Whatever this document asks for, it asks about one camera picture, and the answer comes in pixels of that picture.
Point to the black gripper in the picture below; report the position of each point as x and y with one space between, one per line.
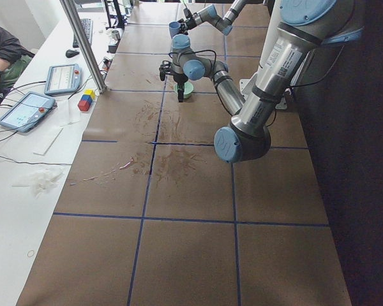
179 78
184 27

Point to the light green bowl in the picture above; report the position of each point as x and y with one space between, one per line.
188 89

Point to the blue-grey plastic cup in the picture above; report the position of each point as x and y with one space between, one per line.
174 28

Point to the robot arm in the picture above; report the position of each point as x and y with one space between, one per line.
209 15
247 137

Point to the steel cup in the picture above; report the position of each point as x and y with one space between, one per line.
116 34

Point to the black box under cup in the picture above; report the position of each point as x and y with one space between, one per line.
113 45

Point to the yellow block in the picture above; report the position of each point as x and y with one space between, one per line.
90 93

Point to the blue block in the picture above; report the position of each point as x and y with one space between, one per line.
87 98

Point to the black keyboard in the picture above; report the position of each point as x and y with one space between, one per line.
87 25

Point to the red block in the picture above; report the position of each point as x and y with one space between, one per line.
84 105

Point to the black computer mouse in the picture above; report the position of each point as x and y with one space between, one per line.
71 53

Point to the far teach pendant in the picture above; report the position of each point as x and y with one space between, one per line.
62 79

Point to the teach pendant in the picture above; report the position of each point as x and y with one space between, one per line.
62 79
27 112

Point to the white paper sheet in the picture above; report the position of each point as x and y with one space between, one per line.
45 142

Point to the near teach pendant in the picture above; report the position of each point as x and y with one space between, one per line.
27 112

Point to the crumpled white tissue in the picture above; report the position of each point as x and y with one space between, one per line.
40 181

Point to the seated person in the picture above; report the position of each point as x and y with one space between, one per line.
14 59

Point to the aluminium frame post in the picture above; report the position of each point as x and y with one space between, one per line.
85 47

